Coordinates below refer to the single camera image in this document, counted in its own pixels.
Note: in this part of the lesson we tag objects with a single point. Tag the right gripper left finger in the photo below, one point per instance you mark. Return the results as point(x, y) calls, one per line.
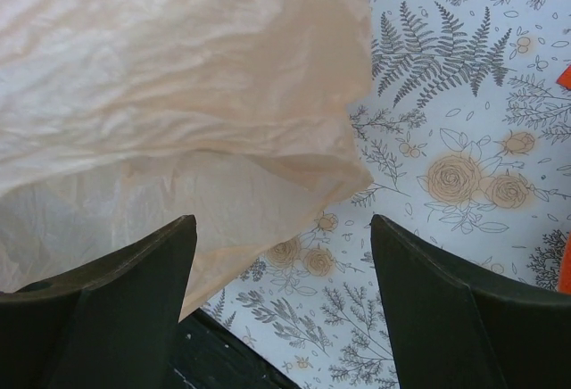
point(106, 324)

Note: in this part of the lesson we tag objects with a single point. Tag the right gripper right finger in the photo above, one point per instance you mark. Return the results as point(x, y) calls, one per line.
point(454, 324)

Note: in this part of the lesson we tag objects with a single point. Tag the banana print plastic bag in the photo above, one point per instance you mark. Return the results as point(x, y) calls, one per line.
point(119, 116)

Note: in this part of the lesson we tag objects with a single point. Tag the floral table mat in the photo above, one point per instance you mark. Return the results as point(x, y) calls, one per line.
point(467, 136)

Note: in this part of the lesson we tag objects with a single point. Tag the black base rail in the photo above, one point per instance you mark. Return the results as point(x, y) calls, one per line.
point(205, 355)

